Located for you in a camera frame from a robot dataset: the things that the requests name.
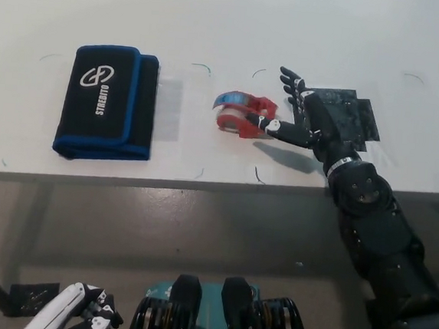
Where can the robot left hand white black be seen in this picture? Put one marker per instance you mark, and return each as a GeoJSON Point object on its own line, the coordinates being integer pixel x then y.
{"type": "Point", "coordinates": [76, 310]}

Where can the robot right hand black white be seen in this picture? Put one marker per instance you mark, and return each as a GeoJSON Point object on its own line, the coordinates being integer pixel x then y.
{"type": "Point", "coordinates": [312, 118]}

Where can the red tape dispenser with tape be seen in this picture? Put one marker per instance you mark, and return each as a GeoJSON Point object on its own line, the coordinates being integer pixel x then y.
{"type": "Point", "coordinates": [233, 113]}

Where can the black tape patch on table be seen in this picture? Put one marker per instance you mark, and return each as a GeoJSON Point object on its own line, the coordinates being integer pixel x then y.
{"type": "Point", "coordinates": [351, 110]}

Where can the black floor tape patch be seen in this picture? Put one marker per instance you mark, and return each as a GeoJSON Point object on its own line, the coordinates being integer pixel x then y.
{"type": "Point", "coordinates": [31, 296]}

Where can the clear tape patch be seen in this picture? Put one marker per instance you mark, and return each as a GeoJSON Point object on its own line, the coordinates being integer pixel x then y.
{"type": "Point", "coordinates": [168, 110]}

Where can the black ribbed robot body block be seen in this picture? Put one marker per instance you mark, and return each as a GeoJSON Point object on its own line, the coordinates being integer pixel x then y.
{"type": "Point", "coordinates": [263, 322]}
{"type": "Point", "coordinates": [166, 310]}

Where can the black blue folded pouch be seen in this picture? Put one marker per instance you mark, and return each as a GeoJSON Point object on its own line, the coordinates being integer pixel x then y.
{"type": "Point", "coordinates": [101, 104]}

